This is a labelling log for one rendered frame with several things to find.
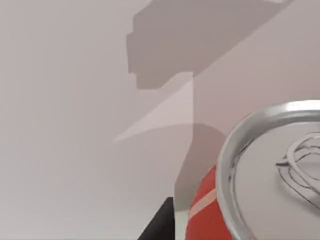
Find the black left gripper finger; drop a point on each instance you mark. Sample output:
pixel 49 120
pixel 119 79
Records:
pixel 162 223

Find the red and white can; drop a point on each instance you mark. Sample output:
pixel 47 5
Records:
pixel 262 180

